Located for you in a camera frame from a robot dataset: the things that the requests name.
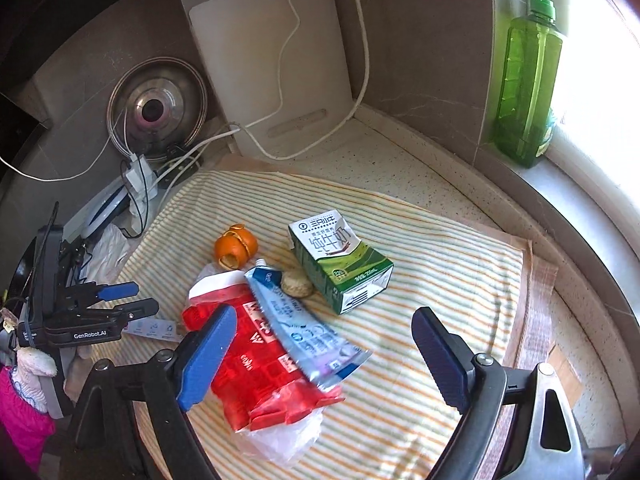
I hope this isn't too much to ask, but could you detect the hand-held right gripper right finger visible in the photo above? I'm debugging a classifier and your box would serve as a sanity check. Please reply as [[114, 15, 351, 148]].
[[411, 306, 591, 480]]

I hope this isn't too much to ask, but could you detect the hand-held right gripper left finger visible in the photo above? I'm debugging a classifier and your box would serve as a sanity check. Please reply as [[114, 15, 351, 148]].
[[65, 305, 238, 480]]

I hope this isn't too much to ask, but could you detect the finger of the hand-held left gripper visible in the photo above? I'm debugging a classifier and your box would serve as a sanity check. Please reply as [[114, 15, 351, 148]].
[[75, 281, 140, 307], [87, 298, 160, 325]]

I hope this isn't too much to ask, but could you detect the toothbrush blister pack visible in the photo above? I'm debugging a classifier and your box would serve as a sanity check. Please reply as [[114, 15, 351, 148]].
[[122, 317, 186, 344]]

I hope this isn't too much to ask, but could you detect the red plastic package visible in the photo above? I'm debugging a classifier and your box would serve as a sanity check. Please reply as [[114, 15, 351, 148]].
[[181, 266, 346, 433]]

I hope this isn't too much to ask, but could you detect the blue white toothpaste tube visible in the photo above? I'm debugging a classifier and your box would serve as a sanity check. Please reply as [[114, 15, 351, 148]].
[[243, 258, 373, 393]]

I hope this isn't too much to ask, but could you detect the green white milk carton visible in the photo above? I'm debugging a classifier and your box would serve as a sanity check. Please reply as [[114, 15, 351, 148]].
[[288, 210, 394, 315]]

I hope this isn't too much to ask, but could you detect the person's left forearm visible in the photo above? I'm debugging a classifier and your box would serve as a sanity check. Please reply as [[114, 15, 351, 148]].
[[0, 365, 56, 473]]

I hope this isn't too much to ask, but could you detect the person's left hand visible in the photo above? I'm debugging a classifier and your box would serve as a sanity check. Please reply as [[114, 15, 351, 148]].
[[12, 345, 57, 411]]

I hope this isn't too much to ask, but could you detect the white plastic bag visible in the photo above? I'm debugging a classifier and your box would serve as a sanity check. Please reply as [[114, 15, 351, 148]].
[[85, 222, 133, 286]]

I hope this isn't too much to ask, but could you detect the striped towel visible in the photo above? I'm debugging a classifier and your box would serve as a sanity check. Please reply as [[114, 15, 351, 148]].
[[115, 155, 558, 480]]

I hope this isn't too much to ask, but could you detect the orange peel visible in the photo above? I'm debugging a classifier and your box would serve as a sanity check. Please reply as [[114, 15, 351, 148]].
[[214, 226, 259, 270]]

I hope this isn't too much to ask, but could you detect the beige nut shell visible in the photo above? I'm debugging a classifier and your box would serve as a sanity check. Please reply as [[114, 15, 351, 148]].
[[280, 270, 316, 297]]

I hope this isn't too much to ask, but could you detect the white charger plug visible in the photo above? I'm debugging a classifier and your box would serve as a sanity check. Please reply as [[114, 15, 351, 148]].
[[122, 156, 151, 192]]

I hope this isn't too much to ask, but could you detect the clear plastic bag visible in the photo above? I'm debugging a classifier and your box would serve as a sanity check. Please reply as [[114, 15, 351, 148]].
[[245, 400, 326, 478]]

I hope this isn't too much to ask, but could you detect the metal pot lid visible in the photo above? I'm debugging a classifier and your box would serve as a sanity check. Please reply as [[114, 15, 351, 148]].
[[107, 57, 210, 163]]

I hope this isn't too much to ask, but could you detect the green soap pump bottle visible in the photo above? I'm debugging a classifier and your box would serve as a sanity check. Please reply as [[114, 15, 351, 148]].
[[492, 0, 567, 168]]

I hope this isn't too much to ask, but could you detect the white cutting board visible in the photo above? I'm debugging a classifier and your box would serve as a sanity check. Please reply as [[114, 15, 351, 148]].
[[189, 0, 357, 160]]

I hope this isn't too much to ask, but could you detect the thin white cable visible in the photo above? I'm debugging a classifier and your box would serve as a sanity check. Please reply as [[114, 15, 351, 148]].
[[0, 110, 126, 183], [220, 0, 302, 136]]

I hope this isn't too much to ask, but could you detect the thick white cord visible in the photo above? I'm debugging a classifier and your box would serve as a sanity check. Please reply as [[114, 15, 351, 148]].
[[242, 0, 371, 161]]

